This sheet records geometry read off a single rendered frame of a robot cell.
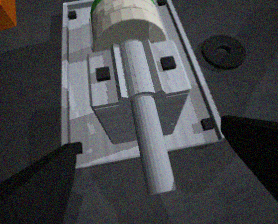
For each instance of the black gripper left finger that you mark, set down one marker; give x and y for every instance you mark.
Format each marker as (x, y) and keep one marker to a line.
(39, 193)

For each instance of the orange shallow tray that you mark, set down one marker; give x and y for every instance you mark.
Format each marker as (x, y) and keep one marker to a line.
(7, 14)

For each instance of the grey metal shaft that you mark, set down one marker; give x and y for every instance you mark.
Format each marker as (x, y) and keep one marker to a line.
(155, 161)

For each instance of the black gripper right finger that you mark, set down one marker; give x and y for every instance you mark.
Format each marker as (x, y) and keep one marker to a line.
(256, 143)

